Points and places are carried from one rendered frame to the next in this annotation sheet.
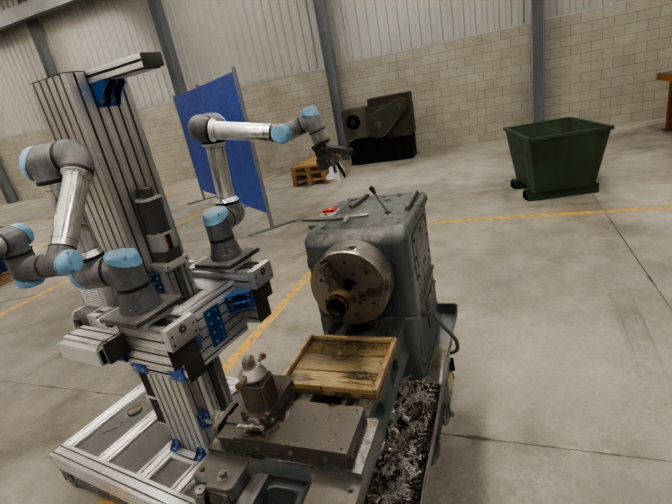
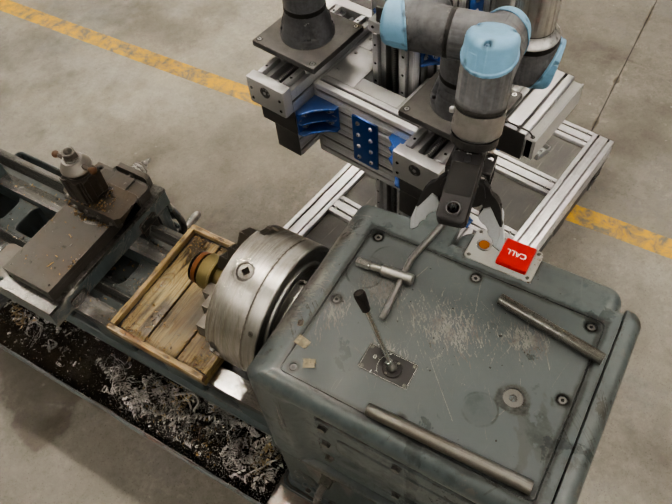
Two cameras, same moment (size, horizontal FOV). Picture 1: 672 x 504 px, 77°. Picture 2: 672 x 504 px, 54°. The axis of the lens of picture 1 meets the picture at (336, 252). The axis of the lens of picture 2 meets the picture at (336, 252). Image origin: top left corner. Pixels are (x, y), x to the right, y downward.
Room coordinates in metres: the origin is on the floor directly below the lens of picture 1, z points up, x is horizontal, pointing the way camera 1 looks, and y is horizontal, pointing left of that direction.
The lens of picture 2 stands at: (1.84, -0.75, 2.31)
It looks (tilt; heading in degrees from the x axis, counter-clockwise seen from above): 55 degrees down; 102
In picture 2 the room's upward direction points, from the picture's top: 7 degrees counter-clockwise
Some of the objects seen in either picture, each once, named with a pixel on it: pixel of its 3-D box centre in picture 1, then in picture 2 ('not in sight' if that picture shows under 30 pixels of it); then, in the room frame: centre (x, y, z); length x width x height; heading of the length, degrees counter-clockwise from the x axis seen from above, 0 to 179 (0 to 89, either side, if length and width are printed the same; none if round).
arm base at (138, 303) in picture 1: (137, 295); (306, 17); (1.51, 0.78, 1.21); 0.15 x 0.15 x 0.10
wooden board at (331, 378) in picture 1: (339, 363); (198, 299); (1.30, 0.06, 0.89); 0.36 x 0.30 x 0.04; 66
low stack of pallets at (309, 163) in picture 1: (317, 169); not in sight; (9.81, 0.05, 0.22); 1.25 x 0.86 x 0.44; 159
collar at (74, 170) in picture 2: (251, 370); (74, 162); (0.99, 0.29, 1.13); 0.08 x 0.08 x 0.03
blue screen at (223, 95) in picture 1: (215, 151); not in sight; (8.20, 1.85, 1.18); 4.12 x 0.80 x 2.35; 28
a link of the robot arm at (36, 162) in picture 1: (72, 219); not in sight; (1.54, 0.91, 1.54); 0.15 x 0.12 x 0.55; 79
